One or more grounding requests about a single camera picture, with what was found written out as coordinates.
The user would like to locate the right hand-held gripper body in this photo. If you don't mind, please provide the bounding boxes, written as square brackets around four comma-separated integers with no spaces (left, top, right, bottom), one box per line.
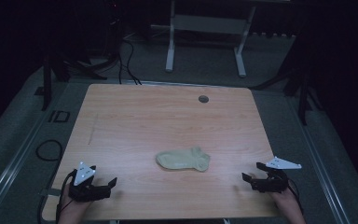
[249,156,303,194]

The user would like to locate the black metal stand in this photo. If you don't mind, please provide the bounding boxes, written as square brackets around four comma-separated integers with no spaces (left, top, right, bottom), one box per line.
[250,29,325,126]
[34,46,108,112]

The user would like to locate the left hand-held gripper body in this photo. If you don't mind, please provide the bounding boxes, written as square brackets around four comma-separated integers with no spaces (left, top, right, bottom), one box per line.
[67,161,113,203]

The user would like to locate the person's left hand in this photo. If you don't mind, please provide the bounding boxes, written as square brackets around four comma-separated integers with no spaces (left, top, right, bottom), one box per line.
[57,185,93,224]

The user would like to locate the grey metal floor rail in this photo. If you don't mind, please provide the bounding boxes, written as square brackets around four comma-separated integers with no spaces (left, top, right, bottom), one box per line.
[287,96,352,224]
[0,88,63,218]

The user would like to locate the white metal desk frame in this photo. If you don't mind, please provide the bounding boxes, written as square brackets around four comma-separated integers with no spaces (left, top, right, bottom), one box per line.
[164,0,258,78]

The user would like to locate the person's right hand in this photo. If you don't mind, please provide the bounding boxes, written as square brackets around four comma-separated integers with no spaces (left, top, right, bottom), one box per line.
[268,182,308,224]

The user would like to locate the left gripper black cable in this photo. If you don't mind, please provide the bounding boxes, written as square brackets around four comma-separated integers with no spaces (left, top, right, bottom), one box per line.
[55,168,78,224]

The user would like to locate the black floor cables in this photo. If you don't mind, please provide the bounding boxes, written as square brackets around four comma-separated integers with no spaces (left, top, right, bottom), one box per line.
[117,34,144,86]

